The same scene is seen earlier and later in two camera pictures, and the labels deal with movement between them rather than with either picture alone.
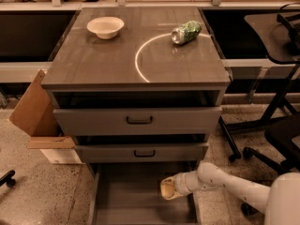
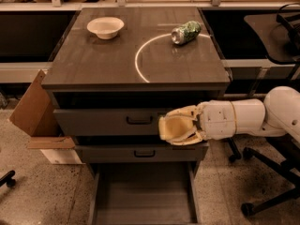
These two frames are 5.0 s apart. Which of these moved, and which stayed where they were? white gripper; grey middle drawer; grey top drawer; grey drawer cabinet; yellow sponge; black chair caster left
Moved: yellow sponge; white gripper
Stayed: grey middle drawer; grey top drawer; grey drawer cabinet; black chair caster left
